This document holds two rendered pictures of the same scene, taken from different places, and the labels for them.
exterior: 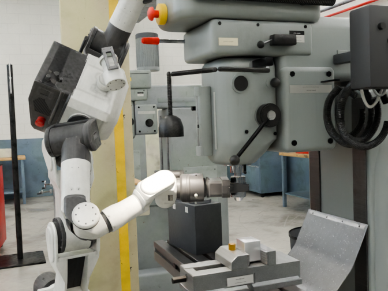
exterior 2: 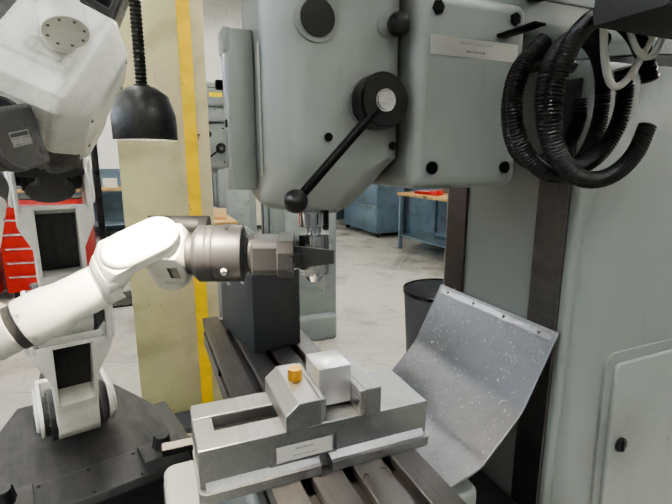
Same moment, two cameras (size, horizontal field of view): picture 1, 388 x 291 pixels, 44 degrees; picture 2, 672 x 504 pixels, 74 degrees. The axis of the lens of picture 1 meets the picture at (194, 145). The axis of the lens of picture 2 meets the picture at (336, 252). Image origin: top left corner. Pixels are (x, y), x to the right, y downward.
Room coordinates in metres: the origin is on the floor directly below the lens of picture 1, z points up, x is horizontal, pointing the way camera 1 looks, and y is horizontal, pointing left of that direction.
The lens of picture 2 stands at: (0.81, -0.14, 1.38)
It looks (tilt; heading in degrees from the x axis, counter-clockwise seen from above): 12 degrees down; 358
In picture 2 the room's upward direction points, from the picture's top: straight up
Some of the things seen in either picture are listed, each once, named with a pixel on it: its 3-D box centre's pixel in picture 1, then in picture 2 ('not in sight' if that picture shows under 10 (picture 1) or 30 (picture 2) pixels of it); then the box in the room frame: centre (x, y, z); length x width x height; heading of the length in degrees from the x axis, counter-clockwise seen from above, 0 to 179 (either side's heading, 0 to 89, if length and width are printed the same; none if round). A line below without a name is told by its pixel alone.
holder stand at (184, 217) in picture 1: (194, 222); (258, 296); (1.90, 0.01, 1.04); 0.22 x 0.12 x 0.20; 30
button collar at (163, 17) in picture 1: (161, 14); not in sight; (1.42, 0.08, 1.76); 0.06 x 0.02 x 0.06; 21
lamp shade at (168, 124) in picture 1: (171, 126); (143, 112); (1.37, 0.06, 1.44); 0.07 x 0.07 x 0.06
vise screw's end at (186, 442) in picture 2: (179, 279); (177, 446); (1.37, 0.06, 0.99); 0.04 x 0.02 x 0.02; 110
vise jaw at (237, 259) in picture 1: (231, 256); (293, 393); (1.43, -0.10, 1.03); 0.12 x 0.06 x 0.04; 20
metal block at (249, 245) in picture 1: (248, 249); (327, 376); (1.45, -0.15, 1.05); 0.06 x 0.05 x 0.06; 20
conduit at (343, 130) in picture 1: (348, 114); (555, 106); (1.41, -0.45, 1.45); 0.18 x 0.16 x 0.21; 111
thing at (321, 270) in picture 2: (238, 187); (314, 256); (1.50, -0.13, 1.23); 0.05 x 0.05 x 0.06
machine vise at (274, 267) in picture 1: (239, 267); (309, 411); (1.44, -0.13, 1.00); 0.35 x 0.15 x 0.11; 110
